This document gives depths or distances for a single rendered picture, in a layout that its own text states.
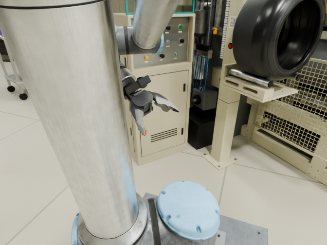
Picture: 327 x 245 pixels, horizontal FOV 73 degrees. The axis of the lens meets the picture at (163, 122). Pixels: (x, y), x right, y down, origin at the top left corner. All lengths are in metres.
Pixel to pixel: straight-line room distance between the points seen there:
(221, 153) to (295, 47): 1.03
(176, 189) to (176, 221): 0.09
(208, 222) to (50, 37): 0.45
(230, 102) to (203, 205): 1.41
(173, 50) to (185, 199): 1.46
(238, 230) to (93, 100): 0.79
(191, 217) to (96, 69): 0.39
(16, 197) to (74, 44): 1.97
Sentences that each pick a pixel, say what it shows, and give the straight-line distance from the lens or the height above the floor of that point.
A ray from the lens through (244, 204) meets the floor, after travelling 1.87.
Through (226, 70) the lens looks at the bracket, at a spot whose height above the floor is 0.91.
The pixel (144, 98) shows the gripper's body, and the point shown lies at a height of 1.05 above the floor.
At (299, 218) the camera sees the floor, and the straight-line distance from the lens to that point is 1.94.
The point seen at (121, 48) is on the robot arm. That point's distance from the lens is 0.75.
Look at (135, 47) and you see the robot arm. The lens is 0.75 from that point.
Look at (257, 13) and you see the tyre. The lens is 1.42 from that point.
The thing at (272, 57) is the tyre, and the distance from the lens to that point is 1.42.
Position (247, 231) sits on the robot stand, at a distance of 0.95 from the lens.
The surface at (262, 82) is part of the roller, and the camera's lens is 1.53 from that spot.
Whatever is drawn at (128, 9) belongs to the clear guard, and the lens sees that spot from 1.65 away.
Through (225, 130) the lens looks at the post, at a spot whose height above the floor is 0.37.
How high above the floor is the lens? 1.33
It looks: 28 degrees down
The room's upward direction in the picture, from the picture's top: straight up
